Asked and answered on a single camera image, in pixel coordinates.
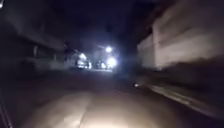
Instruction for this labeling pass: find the grey concrete road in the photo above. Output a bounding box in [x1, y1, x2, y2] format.
[0, 68, 224, 128]

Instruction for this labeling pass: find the pale kerb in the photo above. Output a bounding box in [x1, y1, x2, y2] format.
[133, 81, 224, 122]

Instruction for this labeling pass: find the pale walled building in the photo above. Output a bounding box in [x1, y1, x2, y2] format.
[136, 0, 224, 72]

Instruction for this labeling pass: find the dark building with posts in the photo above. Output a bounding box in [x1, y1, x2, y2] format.
[0, 6, 69, 75]

